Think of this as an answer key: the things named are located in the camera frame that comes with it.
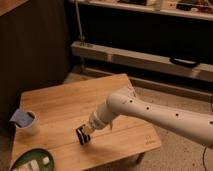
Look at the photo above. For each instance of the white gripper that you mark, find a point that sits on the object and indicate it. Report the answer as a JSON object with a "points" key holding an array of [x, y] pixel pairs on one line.
{"points": [[96, 122]]}

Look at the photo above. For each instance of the black and white eraser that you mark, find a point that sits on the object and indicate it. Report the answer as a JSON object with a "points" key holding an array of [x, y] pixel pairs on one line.
{"points": [[83, 138]]}

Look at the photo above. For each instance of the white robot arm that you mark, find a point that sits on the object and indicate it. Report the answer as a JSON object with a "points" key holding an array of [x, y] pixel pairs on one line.
{"points": [[192, 125]]}

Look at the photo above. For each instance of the low wooden table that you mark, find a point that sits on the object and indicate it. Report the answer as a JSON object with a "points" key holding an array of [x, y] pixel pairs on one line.
{"points": [[61, 109]]}

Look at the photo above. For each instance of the white cube on plate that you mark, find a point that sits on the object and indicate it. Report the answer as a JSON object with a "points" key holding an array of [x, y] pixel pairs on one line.
{"points": [[45, 160]]}

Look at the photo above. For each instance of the green plate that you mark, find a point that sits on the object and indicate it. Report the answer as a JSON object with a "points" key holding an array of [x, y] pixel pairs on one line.
{"points": [[37, 154]]}

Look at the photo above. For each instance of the white cup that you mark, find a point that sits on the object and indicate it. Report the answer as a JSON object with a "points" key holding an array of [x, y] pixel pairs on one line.
{"points": [[33, 127]]}

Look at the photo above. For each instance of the white block on plate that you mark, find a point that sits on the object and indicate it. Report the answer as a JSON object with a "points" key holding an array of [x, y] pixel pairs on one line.
{"points": [[33, 166]]}

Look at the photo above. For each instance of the blue cloth in cup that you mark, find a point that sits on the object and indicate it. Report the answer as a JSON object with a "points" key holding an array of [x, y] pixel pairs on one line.
{"points": [[21, 118]]}

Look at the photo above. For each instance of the metal pole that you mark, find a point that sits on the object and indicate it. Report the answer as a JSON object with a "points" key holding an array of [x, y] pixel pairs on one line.
{"points": [[81, 37]]}

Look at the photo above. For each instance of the wooden shelf beam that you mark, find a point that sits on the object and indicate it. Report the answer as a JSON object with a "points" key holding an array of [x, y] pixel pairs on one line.
{"points": [[140, 60]]}

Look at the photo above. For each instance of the black handle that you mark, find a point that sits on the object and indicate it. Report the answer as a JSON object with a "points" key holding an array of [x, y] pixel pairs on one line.
{"points": [[184, 63]]}

